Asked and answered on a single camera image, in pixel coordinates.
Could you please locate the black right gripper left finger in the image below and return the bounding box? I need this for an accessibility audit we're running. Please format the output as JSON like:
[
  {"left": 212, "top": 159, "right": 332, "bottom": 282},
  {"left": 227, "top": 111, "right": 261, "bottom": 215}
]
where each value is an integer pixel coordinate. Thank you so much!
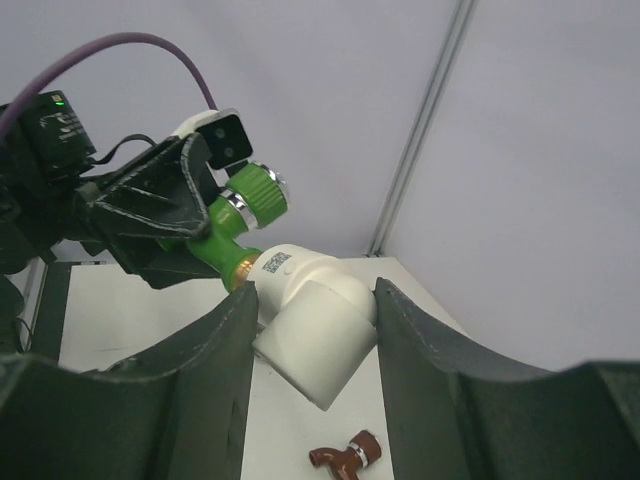
[{"left": 1, "top": 284, "right": 258, "bottom": 479}]

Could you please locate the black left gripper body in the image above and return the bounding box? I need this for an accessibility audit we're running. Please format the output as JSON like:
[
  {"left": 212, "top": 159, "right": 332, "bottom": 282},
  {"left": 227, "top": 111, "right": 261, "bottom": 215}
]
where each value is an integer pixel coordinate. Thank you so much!
[{"left": 67, "top": 169, "right": 165, "bottom": 268}]

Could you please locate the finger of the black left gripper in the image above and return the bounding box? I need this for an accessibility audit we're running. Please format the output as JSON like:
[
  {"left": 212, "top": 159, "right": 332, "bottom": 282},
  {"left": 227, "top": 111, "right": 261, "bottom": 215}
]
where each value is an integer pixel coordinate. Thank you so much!
[
  {"left": 119, "top": 239, "right": 220, "bottom": 290},
  {"left": 92, "top": 133, "right": 211, "bottom": 240}
]

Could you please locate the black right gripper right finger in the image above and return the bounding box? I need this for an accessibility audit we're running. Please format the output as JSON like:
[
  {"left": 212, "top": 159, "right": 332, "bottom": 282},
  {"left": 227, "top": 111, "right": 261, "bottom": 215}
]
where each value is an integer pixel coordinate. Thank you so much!
[{"left": 374, "top": 279, "right": 639, "bottom": 479}]

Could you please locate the green plastic faucet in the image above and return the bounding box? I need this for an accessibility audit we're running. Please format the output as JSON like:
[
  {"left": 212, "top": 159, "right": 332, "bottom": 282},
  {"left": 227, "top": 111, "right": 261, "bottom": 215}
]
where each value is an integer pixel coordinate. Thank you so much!
[{"left": 158, "top": 163, "right": 290, "bottom": 293}]

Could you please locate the white elbow pipe fitting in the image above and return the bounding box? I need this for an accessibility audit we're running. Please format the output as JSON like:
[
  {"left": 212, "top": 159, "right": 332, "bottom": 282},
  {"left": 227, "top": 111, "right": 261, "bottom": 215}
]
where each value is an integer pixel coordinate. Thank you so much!
[{"left": 248, "top": 244, "right": 377, "bottom": 411}]

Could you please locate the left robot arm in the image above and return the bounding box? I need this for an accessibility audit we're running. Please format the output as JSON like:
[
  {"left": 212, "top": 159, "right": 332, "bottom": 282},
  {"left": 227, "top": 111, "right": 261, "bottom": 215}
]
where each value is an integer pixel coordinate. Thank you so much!
[{"left": 1, "top": 90, "right": 221, "bottom": 352}]

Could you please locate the brown plastic faucet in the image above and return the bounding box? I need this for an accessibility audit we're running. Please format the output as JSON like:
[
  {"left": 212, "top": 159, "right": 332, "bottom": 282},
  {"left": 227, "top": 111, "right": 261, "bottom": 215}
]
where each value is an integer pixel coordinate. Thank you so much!
[{"left": 308, "top": 430, "right": 382, "bottom": 480}]

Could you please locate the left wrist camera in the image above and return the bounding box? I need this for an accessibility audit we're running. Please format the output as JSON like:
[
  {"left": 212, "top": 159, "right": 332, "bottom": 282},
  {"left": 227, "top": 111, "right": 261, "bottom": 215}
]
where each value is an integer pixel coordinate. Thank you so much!
[{"left": 172, "top": 109, "right": 253, "bottom": 170}]

